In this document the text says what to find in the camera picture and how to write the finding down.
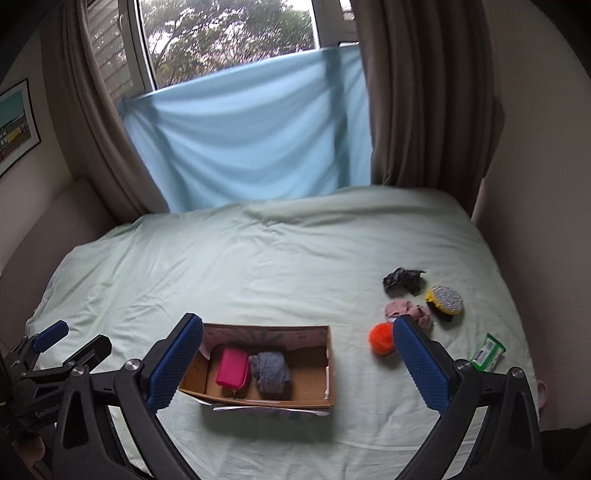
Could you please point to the grey fluffy cloth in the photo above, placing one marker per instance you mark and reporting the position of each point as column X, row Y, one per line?
column 271, row 372

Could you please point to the green wet wipes packet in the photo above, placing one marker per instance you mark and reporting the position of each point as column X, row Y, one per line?
column 487, row 352

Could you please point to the pink pouch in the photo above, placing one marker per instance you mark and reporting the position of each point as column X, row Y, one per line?
column 232, row 368

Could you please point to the light blue cloth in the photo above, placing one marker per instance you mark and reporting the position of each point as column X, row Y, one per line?
column 249, row 138

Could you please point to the brown curtain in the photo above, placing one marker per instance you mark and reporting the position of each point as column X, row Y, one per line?
column 420, row 92
column 106, row 115

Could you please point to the cardboard box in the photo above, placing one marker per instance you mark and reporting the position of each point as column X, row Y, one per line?
column 263, row 367

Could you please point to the framed wall picture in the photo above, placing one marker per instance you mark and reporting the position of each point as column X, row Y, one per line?
column 14, row 124

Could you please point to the pink item at bed edge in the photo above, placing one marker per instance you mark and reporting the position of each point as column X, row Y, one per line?
column 541, row 392

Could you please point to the orange pom-pom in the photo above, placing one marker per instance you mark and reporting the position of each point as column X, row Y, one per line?
column 382, row 339

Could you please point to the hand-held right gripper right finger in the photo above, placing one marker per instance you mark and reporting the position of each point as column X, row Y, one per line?
column 422, row 364

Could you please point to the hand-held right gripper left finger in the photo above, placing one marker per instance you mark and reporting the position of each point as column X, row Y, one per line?
column 175, row 364

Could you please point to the yellow black scrub brush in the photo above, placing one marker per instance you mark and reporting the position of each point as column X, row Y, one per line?
column 445, row 301

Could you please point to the black patterned scrunchie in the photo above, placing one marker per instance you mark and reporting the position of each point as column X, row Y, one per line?
column 402, row 279

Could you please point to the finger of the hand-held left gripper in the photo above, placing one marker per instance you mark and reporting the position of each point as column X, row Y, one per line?
column 50, row 335
column 90, row 353

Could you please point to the window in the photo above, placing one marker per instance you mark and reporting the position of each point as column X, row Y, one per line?
column 221, row 37

